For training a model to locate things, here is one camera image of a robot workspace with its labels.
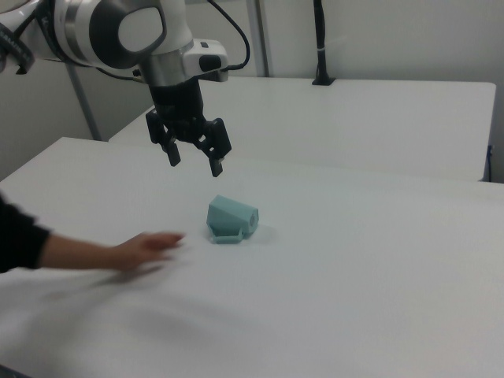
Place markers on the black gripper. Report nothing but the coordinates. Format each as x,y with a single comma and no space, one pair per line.
177,104

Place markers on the teal green block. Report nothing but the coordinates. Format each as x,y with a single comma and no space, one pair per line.
228,220

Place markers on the forearm with black sleeve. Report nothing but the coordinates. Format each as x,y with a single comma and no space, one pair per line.
23,240

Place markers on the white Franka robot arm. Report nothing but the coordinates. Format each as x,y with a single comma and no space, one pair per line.
138,27

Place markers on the person's bare hand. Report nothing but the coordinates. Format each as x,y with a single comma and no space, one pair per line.
145,250

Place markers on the white side table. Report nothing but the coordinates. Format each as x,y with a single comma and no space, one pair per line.
334,118

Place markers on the black stand with white band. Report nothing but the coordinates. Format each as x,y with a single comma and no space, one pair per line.
322,43

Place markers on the grey partition post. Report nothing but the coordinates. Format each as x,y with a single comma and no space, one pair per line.
84,102
259,37

